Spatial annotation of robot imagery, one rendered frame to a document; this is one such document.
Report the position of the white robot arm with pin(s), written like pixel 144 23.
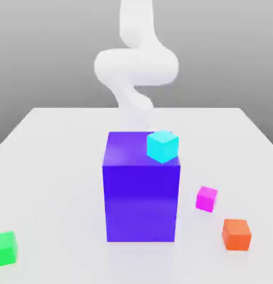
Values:
pixel 136 66

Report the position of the small cyan cube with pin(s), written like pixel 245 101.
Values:
pixel 162 147

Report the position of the small magenta cube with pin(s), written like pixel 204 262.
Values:
pixel 206 199

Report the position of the small orange cube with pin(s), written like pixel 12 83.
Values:
pixel 236 236

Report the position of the small green cube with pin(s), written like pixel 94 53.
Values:
pixel 4 248

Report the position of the large purple box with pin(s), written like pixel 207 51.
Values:
pixel 141 199

